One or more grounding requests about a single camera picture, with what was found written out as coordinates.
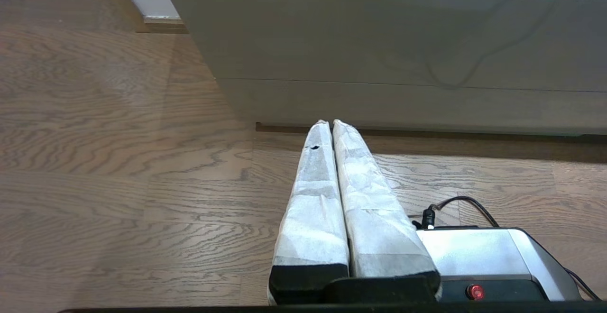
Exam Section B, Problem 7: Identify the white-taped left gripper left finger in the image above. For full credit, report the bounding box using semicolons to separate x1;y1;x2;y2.
268;120;350;304

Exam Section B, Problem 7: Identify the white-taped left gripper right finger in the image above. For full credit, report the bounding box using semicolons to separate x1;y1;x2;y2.
333;120;441;286

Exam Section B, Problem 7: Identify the silver black robot base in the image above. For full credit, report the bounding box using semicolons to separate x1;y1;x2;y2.
416;227;585;303

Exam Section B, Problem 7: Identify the grey glossy cabinet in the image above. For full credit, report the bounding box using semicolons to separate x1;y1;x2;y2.
161;0;607;137

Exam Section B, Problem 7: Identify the black base cable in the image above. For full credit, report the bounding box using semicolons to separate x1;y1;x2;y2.
563;267;601;301
412;196;499;231

